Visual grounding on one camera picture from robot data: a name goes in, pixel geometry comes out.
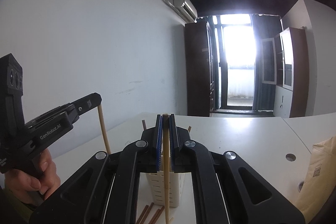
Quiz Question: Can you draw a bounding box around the dark blue curtain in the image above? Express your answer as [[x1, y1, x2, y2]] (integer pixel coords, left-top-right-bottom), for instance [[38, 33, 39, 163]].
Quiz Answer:
[[251, 14, 282, 111]]

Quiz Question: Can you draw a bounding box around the table cable grommet hole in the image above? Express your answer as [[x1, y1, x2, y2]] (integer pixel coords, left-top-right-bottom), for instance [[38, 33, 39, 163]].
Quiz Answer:
[[285, 153, 296, 162]]

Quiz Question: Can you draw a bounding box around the dark brown tall cabinet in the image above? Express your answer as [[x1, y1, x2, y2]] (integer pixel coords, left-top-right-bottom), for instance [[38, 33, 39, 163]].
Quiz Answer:
[[185, 20, 215, 117]]

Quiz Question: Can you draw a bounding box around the cream plastic utensil holder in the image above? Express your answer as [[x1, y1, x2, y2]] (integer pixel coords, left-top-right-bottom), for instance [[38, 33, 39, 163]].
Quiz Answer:
[[144, 170, 186, 208]]

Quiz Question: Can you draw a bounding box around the balcony glass door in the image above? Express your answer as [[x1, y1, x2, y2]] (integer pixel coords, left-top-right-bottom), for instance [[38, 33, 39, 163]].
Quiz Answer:
[[212, 14, 256, 111]]

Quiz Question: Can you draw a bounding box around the brown paper bag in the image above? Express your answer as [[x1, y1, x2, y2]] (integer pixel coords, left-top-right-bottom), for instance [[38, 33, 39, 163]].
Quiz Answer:
[[294, 136, 335, 223]]

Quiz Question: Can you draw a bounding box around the person's left hand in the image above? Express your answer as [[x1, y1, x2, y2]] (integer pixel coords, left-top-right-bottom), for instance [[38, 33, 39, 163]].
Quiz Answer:
[[5, 149, 60, 205]]

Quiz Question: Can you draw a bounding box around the dark brown wooden chopstick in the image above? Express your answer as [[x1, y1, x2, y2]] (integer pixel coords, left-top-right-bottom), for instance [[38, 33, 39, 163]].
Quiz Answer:
[[142, 119, 147, 130]]

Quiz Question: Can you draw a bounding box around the white wall air conditioner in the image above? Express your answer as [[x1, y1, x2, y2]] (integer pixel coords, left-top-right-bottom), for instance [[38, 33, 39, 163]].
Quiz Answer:
[[174, 0, 198, 23]]

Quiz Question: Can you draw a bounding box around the brown white glass-door cabinet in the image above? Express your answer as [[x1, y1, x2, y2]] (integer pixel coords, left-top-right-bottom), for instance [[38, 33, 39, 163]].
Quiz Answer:
[[261, 27, 309, 118]]

